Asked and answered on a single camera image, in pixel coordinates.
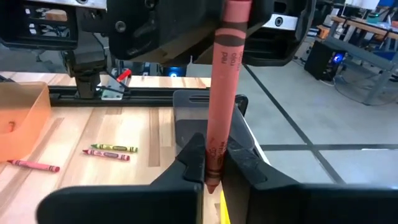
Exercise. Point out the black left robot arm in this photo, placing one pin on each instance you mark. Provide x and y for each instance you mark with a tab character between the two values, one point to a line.
84	62

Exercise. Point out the grey plastic bin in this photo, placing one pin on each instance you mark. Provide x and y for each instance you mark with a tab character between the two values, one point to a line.
189	124

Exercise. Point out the black box blue light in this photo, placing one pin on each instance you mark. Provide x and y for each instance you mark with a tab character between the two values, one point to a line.
174	73

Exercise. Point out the silver metal bracket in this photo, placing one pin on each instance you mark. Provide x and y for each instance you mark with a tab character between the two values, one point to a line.
111	91

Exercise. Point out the red crayon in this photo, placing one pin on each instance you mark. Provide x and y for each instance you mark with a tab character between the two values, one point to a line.
106	154
33	165
225	93

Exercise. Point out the black aluminium table frame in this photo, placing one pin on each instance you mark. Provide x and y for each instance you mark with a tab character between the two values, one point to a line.
146	98

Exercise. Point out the grey metal workbench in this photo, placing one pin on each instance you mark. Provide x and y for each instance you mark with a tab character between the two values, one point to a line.
373	59

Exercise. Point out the orange translucent bin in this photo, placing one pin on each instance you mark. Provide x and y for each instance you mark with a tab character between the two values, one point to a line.
25	124

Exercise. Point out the black computer tower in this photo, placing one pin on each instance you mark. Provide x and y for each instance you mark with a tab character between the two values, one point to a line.
323	60

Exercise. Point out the green crayon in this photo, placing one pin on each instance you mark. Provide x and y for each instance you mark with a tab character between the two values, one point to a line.
114	147

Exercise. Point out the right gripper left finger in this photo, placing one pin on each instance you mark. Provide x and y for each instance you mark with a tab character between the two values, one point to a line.
189	168

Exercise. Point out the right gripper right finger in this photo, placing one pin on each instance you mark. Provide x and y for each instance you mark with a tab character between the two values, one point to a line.
239	180

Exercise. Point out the yellow plastic basket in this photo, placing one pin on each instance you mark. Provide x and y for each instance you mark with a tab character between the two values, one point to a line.
224	208

